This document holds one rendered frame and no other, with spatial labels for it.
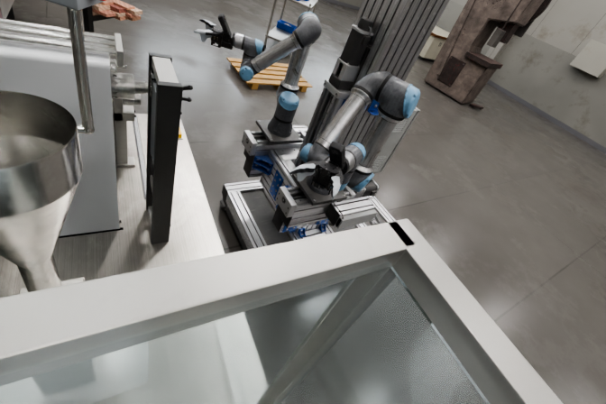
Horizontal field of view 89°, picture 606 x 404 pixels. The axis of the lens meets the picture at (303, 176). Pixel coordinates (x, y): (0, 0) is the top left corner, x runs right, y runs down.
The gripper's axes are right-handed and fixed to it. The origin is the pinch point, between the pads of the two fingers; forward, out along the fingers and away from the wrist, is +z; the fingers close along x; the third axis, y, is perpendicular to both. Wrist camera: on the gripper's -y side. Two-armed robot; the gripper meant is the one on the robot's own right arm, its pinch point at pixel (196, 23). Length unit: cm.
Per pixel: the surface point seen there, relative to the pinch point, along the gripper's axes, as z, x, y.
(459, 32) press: -447, 493, 71
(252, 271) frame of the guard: -31, -159, -58
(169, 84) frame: -14, -109, -35
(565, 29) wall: -822, 662, 11
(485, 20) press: -468, 473, 29
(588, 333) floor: -351, -95, 112
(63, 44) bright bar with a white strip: 7, -106, -36
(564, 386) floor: -284, -135, 107
